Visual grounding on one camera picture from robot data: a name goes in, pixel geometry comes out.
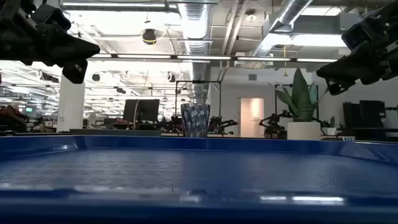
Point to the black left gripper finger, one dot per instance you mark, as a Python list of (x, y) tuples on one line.
[(76, 72), (77, 49)]

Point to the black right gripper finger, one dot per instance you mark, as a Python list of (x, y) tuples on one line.
[(339, 86), (345, 70)]

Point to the blue faceted plastic cup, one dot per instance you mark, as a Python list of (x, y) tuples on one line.
[(195, 119)]

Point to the black background robot arm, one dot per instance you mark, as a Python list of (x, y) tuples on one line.
[(222, 123), (273, 124)]

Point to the blue plastic tray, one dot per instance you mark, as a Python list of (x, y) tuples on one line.
[(199, 174)]

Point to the white pillar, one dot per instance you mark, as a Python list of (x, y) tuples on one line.
[(71, 105)]

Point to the dark cabinet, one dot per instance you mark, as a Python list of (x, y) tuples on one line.
[(363, 118)]

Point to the green snake plant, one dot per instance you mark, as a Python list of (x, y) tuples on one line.
[(300, 99)]

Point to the small potted plant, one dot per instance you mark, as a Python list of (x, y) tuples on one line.
[(331, 127)]

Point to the white planter pot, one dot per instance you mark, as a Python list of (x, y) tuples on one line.
[(303, 130)]

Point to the person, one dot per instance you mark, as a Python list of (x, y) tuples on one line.
[(11, 116)]

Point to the black computer monitor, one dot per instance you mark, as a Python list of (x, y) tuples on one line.
[(141, 110)]

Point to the pale door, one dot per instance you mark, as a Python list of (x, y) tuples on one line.
[(252, 118)]

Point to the long ceiling light strip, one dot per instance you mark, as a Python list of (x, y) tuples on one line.
[(205, 57)]

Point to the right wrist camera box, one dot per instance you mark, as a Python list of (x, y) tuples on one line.
[(356, 35)]

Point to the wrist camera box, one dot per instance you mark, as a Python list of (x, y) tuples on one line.
[(51, 17), (356, 35)]

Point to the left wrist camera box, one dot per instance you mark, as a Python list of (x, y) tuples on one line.
[(51, 17)]

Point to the black ceiling camera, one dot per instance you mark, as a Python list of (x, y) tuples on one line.
[(149, 36)]

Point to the silver ceiling duct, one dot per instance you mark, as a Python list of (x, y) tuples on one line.
[(196, 31), (286, 15)]

